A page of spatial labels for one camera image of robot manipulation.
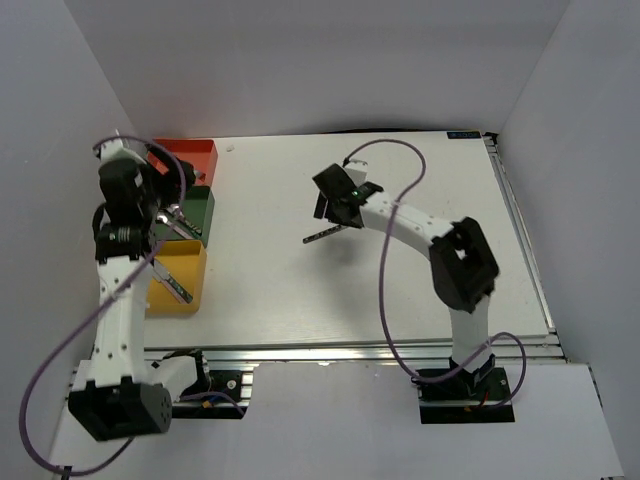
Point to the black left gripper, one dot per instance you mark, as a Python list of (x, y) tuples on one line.
[(173, 180)]

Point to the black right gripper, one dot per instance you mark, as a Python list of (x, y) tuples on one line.
[(320, 212)]

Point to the teal handled spoon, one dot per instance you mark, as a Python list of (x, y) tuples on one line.
[(175, 220)]

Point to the black handled fork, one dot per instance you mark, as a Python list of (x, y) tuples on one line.
[(323, 234)]

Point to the black handled table knife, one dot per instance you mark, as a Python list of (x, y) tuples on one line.
[(162, 275)]

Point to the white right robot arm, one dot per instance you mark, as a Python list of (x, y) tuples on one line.
[(463, 267)]

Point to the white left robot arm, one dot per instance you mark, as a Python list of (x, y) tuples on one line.
[(122, 396)]

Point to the orange plastic bin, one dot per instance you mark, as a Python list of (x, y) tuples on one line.
[(202, 154)]

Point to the green plastic bin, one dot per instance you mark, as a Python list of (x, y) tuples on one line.
[(198, 207)]

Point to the yellow plastic bin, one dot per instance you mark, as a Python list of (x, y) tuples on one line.
[(186, 261)]

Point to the blue table label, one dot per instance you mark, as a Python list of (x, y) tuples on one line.
[(462, 135)]

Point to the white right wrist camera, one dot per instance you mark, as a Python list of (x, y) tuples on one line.
[(357, 170)]

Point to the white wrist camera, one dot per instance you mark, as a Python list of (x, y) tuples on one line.
[(357, 170), (106, 150)]

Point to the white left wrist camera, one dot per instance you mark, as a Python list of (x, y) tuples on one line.
[(106, 150)]

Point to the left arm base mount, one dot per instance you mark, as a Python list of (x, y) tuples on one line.
[(215, 394)]

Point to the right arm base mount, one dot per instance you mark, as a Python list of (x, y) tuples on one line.
[(450, 402)]

